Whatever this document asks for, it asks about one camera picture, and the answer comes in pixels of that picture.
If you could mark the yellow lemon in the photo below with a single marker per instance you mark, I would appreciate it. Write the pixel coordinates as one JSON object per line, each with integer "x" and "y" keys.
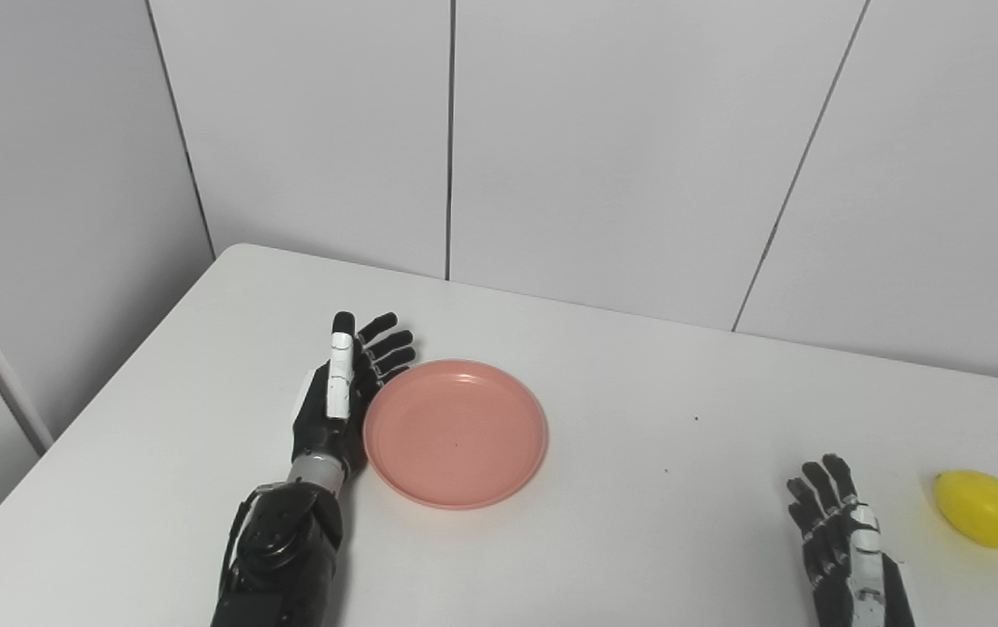
{"x": 987, "y": 509}

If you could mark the pink round plate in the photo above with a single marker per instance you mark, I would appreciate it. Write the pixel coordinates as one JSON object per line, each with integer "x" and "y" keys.
{"x": 455, "y": 434}

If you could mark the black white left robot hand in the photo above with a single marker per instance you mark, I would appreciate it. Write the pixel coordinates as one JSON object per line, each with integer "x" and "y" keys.
{"x": 329, "y": 409}

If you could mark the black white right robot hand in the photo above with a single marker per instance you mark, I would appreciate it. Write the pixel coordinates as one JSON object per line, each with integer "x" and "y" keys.
{"x": 847, "y": 557}

